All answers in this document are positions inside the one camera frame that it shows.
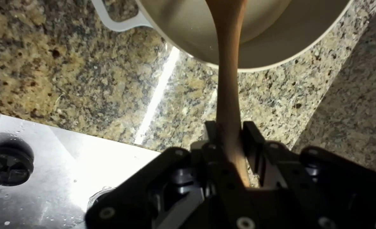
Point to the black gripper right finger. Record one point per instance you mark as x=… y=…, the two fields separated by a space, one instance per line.
x=323 y=182

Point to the wooden spoon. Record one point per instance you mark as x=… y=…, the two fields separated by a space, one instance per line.
x=229 y=64

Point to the stainless steel sink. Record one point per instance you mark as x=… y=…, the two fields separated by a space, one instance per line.
x=56 y=170

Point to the black sink stopper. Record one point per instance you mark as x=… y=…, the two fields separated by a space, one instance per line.
x=6 y=166

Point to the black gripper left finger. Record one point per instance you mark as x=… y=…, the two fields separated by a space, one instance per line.
x=154 y=191

